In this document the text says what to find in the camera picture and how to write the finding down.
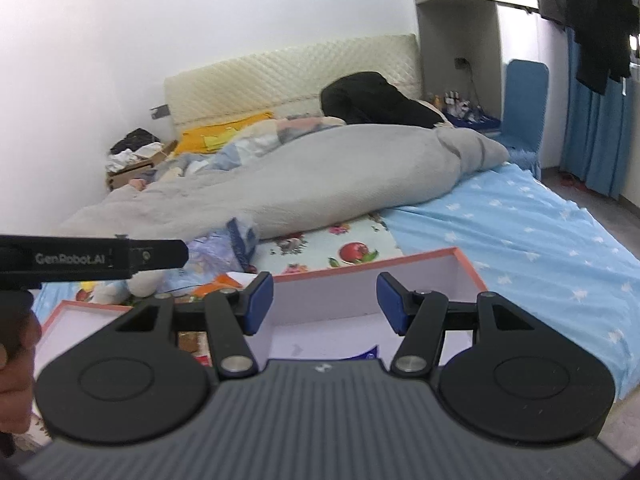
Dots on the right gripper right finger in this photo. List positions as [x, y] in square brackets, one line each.
[419, 318]

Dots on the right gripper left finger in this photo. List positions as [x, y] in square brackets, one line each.
[230, 317]

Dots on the orange snack packet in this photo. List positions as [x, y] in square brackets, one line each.
[221, 283]

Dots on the blue noodle snack bag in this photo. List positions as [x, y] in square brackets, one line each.
[370, 354]

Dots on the person left hand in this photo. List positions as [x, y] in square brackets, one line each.
[17, 380]

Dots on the lavender nut snack bag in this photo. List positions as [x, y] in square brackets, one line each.
[228, 249]

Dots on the pink box lid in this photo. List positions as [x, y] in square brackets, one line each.
[72, 322]

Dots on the pink deep box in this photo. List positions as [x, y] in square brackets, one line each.
[334, 314]

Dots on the white blue plush toy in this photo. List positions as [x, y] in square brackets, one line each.
[141, 285]

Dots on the grey duvet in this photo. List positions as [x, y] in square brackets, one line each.
[314, 181]

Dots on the patterned quilt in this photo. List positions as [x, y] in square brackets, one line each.
[248, 145]

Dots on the cardboard box with clothes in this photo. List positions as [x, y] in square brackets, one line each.
[135, 154]

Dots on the yellow pillow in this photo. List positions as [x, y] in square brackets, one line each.
[210, 139]

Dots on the black clothing pile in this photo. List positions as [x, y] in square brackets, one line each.
[368, 98]

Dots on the blue chair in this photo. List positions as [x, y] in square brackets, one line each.
[524, 112]

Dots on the cream quilted headboard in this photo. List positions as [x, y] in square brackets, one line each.
[288, 81]

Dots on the blue curtain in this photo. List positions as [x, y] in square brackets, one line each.
[598, 129]

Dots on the grey wardrobe cabinet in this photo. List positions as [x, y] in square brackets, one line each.
[467, 44]

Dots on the hanging dark clothes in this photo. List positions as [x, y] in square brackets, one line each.
[601, 29]

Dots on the wall socket plate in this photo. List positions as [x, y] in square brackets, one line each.
[160, 112]

